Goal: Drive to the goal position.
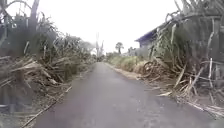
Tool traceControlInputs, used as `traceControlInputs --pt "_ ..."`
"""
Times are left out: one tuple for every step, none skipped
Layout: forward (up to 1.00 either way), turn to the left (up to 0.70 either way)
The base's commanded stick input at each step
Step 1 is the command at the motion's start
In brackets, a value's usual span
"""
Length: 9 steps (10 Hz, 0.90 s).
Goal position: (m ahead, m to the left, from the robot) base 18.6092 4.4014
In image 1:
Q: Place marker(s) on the dry grass verge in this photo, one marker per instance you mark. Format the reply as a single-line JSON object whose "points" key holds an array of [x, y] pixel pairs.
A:
{"points": [[128, 71]]}

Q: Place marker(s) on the tall dark tree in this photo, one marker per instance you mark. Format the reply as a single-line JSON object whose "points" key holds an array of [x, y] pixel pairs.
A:
{"points": [[119, 46]]}

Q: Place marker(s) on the bare pale tree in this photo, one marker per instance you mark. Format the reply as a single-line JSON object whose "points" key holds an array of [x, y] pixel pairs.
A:
{"points": [[99, 50]]}

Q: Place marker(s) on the grey asphalt road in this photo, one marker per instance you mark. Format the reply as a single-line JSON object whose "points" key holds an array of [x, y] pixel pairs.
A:
{"points": [[103, 100]]}

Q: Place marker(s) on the building with blue roof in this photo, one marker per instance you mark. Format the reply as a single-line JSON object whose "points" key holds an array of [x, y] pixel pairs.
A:
{"points": [[146, 41]]}

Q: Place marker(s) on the tall dry cane thicket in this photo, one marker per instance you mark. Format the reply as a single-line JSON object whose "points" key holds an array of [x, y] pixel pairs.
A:
{"points": [[36, 63], [193, 56]]}

